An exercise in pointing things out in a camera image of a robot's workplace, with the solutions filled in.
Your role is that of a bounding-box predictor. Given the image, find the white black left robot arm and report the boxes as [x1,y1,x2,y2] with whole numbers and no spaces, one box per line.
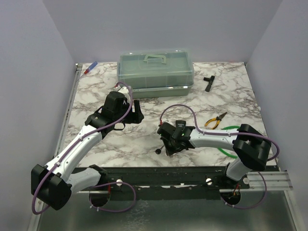
[31,87,144,210]

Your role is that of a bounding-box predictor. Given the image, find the left side aluminium rail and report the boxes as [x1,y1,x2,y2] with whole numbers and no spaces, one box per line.
[53,64,83,157]

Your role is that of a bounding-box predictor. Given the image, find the yellow handled needle-nose pliers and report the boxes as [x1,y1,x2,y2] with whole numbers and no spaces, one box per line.
[205,112,227,130]

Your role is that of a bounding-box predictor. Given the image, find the blue red screwdriver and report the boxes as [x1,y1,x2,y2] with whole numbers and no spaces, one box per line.
[84,61,98,75]

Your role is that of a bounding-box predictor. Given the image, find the black padlock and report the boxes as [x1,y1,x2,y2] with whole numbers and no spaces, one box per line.
[176,120,186,130]

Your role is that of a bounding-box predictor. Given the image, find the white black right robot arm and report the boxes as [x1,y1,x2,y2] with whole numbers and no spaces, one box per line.
[157,120,271,189]

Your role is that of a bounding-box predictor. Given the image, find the aluminium extrusion rail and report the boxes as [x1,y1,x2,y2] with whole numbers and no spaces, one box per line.
[219,170,294,193]

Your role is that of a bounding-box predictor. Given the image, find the black T-handle tool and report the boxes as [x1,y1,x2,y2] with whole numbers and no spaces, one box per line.
[203,76,215,92]

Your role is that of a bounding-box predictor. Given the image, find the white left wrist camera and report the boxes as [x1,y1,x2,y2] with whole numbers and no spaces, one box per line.
[115,85,129,95]

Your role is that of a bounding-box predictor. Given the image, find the black head key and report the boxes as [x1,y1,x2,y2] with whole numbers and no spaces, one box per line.
[155,145,165,154]

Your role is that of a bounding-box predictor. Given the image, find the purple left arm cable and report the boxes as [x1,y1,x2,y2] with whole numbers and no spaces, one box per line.
[32,82,133,215]

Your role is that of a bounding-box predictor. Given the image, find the green cable lock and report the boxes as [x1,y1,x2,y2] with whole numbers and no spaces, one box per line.
[218,126,240,159]

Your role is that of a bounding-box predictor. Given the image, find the black metal base rail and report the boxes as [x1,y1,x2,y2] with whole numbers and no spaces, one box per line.
[81,165,255,201]

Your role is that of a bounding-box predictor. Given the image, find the translucent green plastic toolbox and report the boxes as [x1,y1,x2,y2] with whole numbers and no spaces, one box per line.
[117,49,194,99]

